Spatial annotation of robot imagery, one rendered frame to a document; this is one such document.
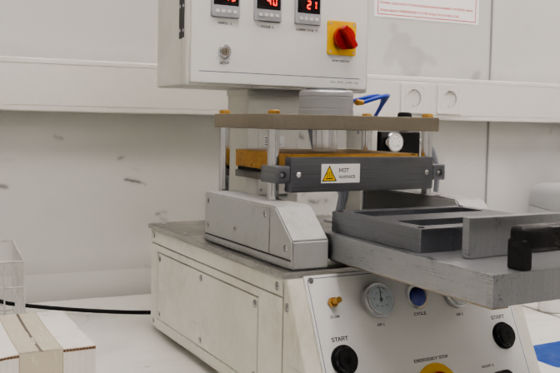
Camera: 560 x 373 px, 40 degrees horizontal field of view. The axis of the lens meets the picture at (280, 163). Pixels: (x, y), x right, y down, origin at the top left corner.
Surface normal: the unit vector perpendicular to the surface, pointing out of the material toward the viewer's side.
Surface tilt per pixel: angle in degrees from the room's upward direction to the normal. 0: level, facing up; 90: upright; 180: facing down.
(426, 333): 65
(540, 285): 90
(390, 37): 90
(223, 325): 90
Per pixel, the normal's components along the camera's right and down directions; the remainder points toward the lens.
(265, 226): -0.88, 0.01
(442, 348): 0.44, -0.37
